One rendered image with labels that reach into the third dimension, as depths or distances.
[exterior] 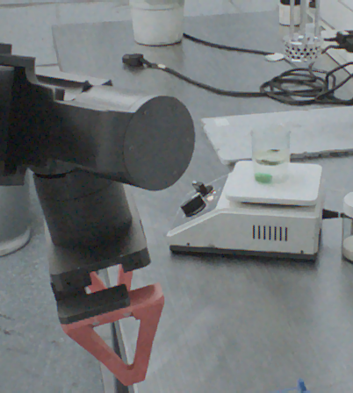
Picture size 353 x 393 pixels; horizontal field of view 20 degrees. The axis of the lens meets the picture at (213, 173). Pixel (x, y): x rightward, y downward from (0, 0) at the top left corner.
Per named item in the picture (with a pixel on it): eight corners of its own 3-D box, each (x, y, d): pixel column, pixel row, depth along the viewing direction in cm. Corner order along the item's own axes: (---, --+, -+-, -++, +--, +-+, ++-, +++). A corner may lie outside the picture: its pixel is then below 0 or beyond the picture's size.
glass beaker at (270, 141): (272, 170, 135) (273, 115, 132) (298, 182, 131) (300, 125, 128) (238, 182, 132) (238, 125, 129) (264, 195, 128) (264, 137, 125)
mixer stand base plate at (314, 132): (222, 165, 159) (222, 159, 158) (198, 123, 177) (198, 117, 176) (399, 148, 164) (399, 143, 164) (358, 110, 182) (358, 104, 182)
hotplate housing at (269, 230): (166, 253, 131) (164, 198, 128) (184, 211, 143) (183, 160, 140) (334, 265, 128) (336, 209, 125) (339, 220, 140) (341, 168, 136)
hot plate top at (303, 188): (223, 201, 127) (223, 195, 127) (236, 165, 138) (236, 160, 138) (316, 206, 125) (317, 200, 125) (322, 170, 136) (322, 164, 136)
